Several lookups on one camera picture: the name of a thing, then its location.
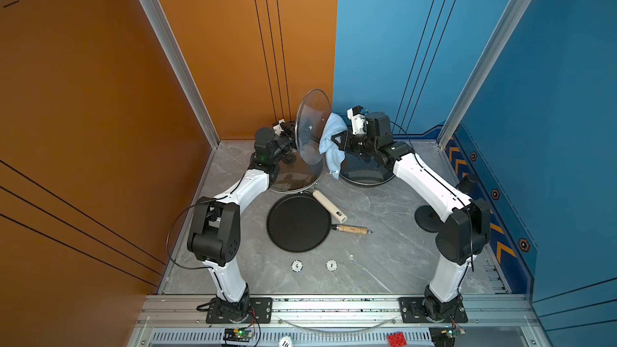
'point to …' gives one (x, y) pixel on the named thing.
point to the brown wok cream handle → (300, 172)
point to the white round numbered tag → (286, 341)
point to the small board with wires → (453, 332)
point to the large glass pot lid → (304, 144)
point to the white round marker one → (331, 265)
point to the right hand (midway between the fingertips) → (333, 137)
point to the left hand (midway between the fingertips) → (315, 116)
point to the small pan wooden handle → (299, 222)
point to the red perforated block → (397, 340)
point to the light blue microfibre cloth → (334, 153)
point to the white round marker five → (296, 266)
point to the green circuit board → (238, 335)
